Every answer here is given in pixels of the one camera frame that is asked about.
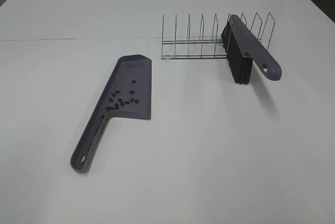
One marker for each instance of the grey plastic dustpan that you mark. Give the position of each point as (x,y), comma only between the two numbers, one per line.
(131,66)

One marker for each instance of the pile of coffee beans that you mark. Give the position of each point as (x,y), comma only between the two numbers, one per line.
(115,101)

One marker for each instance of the metal wire rack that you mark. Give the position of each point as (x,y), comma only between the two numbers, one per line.
(198,46)

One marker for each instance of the grey hand brush black bristles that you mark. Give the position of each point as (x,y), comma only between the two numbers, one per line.
(243,50)

